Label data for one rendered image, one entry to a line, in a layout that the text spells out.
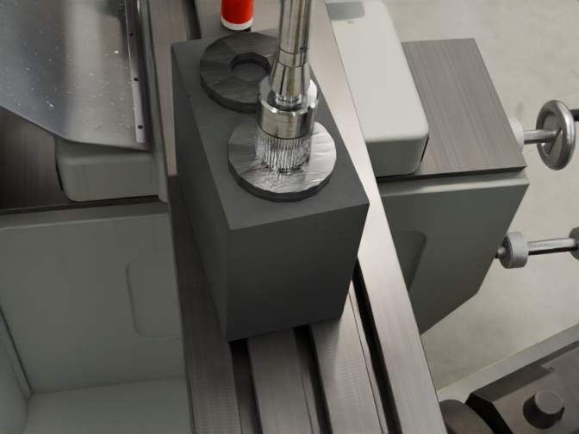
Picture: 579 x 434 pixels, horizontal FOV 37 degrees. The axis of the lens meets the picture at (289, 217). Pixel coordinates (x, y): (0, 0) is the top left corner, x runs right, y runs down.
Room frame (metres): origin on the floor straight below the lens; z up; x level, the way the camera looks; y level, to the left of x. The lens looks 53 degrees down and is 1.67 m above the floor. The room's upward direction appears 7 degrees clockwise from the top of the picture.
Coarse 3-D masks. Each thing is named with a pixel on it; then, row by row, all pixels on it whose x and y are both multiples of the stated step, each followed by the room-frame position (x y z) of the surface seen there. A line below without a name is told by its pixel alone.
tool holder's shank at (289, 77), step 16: (288, 0) 0.46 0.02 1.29; (304, 0) 0.46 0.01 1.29; (288, 16) 0.46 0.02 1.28; (304, 16) 0.46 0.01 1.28; (288, 32) 0.46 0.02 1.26; (304, 32) 0.46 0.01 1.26; (288, 48) 0.46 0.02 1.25; (304, 48) 0.46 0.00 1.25; (272, 64) 0.47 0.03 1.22; (288, 64) 0.46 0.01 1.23; (304, 64) 0.46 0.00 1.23; (272, 80) 0.46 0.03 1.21; (288, 80) 0.46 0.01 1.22; (304, 80) 0.46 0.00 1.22; (288, 96) 0.46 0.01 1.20
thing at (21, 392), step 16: (0, 304) 0.63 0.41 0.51; (0, 320) 0.61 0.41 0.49; (0, 336) 0.61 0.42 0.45; (0, 352) 0.59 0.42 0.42; (16, 352) 0.63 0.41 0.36; (0, 368) 0.58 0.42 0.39; (16, 368) 0.61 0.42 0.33; (0, 384) 0.57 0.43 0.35; (16, 384) 0.60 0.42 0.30; (0, 400) 0.56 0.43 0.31; (16, 400) 0.58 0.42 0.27; (0, 416) 0.55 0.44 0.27; (16, 416) 0.56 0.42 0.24; (0, 432) 0.54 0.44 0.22; (16, 432) 0.55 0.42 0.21
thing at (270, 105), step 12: (264, 84) 0.47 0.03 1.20; (312, 84) 0.48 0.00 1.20; (264, 96) 0.46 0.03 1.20; (276, 96) 0.46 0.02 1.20; (312, 96) 0.47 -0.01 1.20; (264, 108) 0.45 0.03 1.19; (276, 108) 0.45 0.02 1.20; (288, 108) 0.45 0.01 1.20; (300, 108) 0.45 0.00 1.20; (312, 108) 0.46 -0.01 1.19; (276, 120) 0.45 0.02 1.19; (288, 120) 0.45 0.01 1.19; (300, 120) 0.45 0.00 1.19
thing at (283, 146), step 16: (256, 112) 0.46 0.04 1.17; (256, 128) 0.46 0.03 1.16; (272, 128) 0.45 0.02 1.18; (288, 128) 0.45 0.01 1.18; (304, 128) 0.45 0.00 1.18; (256, 144) 0.46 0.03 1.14; (272, 144) 0.45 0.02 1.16; (288, 144) 0.45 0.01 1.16; (304, 144) 0.45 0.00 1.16; (272, 160) 0.45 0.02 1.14; (288, 160) 0.45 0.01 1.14; (304, 160) 0.46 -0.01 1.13
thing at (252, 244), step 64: (192, 64) 0.57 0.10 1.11; (256, 64) 0.58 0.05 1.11; (192, 128) 0.51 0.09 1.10; (320, 128) 0.50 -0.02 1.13; (192, 192) 0.51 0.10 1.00; (256, 192) 0.43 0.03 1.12; (320, 192) 0.44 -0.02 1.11; (256, 256) 0.40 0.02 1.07; (320, 256) 0.42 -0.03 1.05; (256, 320) 0.40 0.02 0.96; (320, 320) 0.43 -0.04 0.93
